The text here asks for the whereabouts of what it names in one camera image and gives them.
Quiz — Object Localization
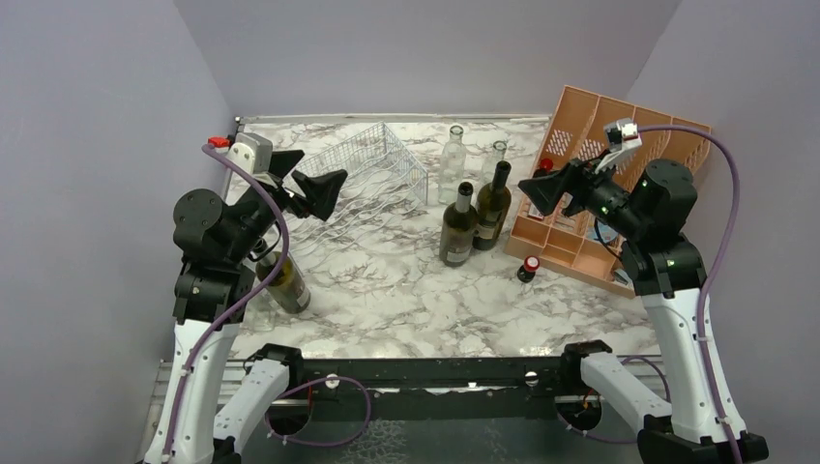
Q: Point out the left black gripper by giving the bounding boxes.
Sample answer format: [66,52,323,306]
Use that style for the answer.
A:
[226,149,347,263]

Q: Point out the clear textured glass bottle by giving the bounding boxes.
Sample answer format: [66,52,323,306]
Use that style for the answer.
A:
[480,140,508,187]

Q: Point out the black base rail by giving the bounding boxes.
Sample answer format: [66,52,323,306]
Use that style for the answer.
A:
[267,357,589,421]

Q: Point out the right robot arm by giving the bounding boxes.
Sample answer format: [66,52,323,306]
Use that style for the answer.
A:
[519,159,769,463]

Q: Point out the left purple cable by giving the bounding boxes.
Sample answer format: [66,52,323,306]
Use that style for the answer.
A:
[160,143,291,459]

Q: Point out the green wine bottle near left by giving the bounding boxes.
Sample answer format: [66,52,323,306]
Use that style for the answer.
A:
[252,239,311,314]

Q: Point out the clear jar silver lid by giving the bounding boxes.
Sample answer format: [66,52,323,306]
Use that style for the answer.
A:
[244,291,276,333]

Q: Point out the small red-cap black bottle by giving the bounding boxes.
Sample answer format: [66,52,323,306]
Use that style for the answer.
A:
[516,255,540,283]

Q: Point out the clear square glass bottle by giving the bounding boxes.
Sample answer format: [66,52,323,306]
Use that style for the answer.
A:
[437,125,467,205]

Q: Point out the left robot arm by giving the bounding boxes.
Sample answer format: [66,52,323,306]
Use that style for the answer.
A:
[143,150,348,463]

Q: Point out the blue item in organizer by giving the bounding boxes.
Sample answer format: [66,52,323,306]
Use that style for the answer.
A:
[588,219,620,247]

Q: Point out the silver-neck green wine bottle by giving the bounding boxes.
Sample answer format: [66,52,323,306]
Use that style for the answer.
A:
[439,181,478,267]

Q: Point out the white wire wine rack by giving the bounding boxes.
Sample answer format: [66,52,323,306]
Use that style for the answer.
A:
[289,123,428,241]

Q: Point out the dark-neck green wine bottle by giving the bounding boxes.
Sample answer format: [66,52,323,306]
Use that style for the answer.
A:
[473,160,512,250]

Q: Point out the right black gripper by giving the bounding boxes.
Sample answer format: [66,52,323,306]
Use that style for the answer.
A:
[520,148,649,239]

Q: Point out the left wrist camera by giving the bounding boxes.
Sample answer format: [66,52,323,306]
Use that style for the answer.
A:
[226,132,273,175]

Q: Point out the orange plastic file organizer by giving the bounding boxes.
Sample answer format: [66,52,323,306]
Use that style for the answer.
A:
[505,86,711,298]

